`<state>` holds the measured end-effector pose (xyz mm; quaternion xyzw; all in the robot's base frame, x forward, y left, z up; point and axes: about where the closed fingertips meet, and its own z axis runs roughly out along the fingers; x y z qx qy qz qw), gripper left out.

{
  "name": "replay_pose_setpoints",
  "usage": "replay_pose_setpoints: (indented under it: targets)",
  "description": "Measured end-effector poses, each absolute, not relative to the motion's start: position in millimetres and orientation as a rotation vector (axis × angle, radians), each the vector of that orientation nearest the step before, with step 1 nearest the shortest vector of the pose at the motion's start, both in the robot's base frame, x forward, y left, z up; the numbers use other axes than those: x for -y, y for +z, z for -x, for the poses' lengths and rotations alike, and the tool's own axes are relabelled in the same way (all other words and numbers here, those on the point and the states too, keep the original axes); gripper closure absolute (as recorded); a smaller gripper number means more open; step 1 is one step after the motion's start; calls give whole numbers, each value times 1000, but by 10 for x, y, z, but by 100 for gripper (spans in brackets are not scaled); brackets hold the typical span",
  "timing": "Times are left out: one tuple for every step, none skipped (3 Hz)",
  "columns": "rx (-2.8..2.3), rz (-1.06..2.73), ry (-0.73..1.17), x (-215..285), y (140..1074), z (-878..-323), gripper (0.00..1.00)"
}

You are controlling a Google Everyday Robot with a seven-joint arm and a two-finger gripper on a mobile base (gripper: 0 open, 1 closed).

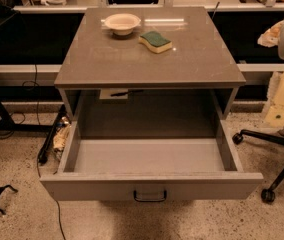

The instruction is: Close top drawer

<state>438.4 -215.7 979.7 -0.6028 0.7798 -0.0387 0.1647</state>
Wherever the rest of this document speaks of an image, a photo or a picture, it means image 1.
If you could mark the grey top drawer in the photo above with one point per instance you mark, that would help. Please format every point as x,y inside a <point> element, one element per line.
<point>173,140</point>

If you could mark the grey drawer cabinet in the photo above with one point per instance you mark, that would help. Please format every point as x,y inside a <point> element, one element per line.
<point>198,58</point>

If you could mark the green yellow sponge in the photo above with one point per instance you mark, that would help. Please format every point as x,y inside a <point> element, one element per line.
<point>155,42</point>

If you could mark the yellow crumpled wrapper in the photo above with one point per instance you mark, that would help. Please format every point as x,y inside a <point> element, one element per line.
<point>61,134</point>

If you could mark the white paper bowl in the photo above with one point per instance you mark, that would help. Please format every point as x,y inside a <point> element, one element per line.
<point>122,24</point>

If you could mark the black power strip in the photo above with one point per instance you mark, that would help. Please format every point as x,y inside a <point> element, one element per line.
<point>42,155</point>

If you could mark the black top drawer handle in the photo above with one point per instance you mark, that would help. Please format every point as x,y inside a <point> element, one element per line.
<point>149,197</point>

